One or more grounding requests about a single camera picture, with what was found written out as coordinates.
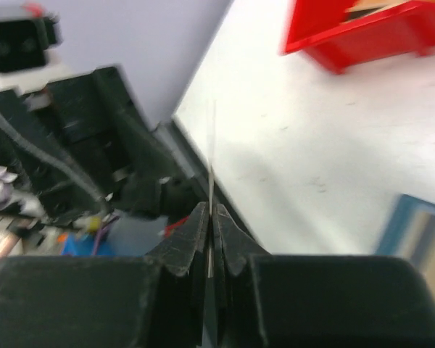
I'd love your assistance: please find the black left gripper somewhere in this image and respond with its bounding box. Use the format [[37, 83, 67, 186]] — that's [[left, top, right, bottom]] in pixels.
[[0, 66, 199, 225]]

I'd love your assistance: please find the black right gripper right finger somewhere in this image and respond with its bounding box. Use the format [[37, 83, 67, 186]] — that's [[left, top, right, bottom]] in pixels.
[[212, 204, 435, 347]]

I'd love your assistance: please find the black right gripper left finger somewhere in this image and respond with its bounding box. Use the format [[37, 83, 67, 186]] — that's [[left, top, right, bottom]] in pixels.
[[0, 202, 209, 347]]

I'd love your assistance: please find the gold card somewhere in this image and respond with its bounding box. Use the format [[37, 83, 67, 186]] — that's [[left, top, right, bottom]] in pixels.
[[207, 99, 217, 278]]

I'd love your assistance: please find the blue leather card holder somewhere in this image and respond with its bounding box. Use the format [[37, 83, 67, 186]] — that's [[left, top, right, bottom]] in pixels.
[[374, 194, 435, 282]]

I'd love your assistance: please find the red plastic bin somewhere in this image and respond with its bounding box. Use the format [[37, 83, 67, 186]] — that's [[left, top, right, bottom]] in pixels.
[[281, 1, 435, 75]]

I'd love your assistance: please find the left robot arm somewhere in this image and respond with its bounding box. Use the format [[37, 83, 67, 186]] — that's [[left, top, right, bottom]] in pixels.
[[0, 66, 199, 226]]

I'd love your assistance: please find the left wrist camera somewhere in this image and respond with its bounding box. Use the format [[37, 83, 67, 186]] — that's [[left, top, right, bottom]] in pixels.
[[0, 1, 73, 93]]

